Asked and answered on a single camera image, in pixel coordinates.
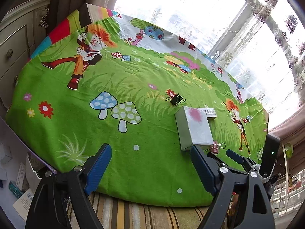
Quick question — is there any white text-printed box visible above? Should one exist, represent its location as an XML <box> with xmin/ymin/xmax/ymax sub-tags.
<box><xmin>13</xmin><ymin>188</ymin><xmax>34</xmax><ymax>222</ymax></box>

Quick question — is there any pink binder clip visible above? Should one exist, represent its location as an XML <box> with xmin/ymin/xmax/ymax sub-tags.
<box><xmin>205</xmin><ymin>141</ymin><xmax>226</xmax><ymax>155</ymax></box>

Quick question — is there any teal foil packet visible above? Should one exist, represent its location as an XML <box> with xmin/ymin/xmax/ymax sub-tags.
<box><xmin>9</xmin><ymin>181</ymin><xmax>24</xmax><ymax>199</ymax></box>

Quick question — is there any white dental logo box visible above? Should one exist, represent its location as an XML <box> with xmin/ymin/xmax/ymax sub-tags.
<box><xmin>203</xmin><ymin>107</ymin><xmax>217</xmax><ymax>119</ymax></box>

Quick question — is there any striped rug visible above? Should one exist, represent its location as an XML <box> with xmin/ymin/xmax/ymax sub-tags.
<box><xmin>66</xmin><ymin>191</ymin><xmax>230</xmax><ymax>229</ymax></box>

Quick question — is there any small white square box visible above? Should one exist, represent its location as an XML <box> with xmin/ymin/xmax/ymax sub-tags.
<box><xmin>0</xmin><ymin>144</ymin><xmax>12</xmax><ymax>164</ymax></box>

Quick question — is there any purple cardboard storage box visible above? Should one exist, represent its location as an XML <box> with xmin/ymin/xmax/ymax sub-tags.
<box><xmin>0</xmin><ymin>116</ymin><xmax>58</xmax><ymax>229</ymax></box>

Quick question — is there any black binder clip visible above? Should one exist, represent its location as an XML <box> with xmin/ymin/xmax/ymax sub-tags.
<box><xmin>165</xmin><ymin>94</ymin><xmax>186</xmax><ymax>106</ymax></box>

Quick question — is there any lace window curtain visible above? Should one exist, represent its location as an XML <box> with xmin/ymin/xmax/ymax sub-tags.
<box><xmin>114</xmin><ymin>0</ymin><xmax>304</xmax><ymax>128</ymax></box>

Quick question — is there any green cartoon tablecloth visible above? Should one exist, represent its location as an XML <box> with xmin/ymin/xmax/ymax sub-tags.
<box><xmin>5</xmin><ymin>4</ymin><xmax>267</xmax><ymax>207</ymax></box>

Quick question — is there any cream ornate dresser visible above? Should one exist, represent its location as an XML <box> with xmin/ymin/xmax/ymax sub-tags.
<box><xmin>0</xmin><ymin>0</ymin><xmax>51</xmax><ymax>109</ymax></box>

